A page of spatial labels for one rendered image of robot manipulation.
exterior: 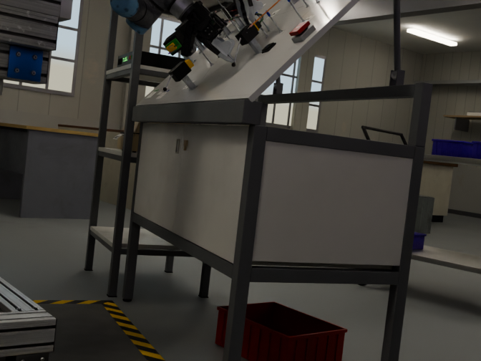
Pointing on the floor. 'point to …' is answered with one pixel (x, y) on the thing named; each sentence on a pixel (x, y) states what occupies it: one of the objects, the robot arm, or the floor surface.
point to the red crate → (284, 334)
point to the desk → (47, 170)
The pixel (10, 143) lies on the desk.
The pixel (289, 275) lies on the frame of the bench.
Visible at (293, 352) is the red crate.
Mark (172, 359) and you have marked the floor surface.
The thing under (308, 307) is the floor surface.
